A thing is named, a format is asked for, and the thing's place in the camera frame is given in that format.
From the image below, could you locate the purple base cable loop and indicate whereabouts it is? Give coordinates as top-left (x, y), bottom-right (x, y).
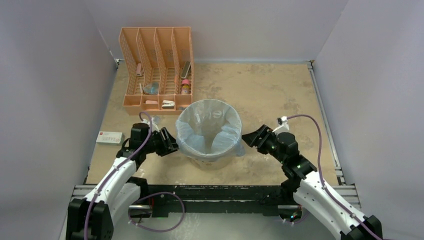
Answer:
top-left (127, 191), bottom-right (186, 234)

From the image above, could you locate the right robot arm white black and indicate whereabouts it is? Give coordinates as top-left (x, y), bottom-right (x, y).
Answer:
top-left (241, 125), bottom-right (383, 240)

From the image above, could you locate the pink cartoon bottle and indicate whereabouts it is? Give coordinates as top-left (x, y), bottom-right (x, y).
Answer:
top-left (181, 79), bottom-right (191, 95)

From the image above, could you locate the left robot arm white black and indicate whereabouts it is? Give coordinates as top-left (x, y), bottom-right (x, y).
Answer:
top-left (65, 120), bottom-right (179, 240)

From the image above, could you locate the beige capybara trash bin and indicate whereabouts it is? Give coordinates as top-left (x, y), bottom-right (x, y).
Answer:
top-left (187, 155), bottom-right (233, 171)

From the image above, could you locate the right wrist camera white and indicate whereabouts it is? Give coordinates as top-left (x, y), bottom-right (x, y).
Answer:
top-left (272, 116), bottom-right (290, 136)

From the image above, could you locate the pink plastic file organizer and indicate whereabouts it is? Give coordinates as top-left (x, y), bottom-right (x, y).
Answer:
top-left (119, 26), bottom-right (195, 116)

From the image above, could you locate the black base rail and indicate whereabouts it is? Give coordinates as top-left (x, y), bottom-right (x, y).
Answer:
top-left (129, 179), bottom-right (309, 222)

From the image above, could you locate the white stapler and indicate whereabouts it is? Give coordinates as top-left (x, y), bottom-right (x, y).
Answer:
top-left (161, 100), bottom-right (175, 109)

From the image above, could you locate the pink eraser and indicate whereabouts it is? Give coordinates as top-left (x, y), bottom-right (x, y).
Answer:
top-left (144, 100), bottom-right (159, 105)

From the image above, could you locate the aluminium frame rail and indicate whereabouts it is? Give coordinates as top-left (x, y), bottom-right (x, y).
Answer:
top-left (59, 184), bottom-right (370, 240)

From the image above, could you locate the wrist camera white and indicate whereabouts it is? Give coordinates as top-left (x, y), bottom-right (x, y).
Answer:
top-left (272, 116), bottom-right (290, 136)
top-left (141, 115), bottom-right (161, 132)

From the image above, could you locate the blue plastic trash bag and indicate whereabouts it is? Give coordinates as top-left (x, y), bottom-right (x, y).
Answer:
top-left (175, 99), bottom-right (245, 162)

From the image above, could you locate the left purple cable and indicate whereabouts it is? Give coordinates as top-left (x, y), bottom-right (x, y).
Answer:
top-left (83, 111), bottom-right (154, 240)

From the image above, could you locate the white red small box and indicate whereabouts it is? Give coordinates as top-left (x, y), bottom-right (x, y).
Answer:
top-left (96, 131), bottom-right (124, 145)

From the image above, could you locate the grey pen case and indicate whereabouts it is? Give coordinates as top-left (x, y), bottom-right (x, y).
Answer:
top-left (180, 61), bottom-right (191, 79)

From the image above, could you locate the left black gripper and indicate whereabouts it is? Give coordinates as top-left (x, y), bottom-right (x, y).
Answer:
top-left (142, 127), bottom-right (183, 157)

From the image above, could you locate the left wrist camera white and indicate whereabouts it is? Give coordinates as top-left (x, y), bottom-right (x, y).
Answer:
top-left (141, 115), bottom-right (161, 132)

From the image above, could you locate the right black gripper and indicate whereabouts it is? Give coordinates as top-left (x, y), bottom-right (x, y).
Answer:
top-left (240, 125), bottom-right (286, 164)

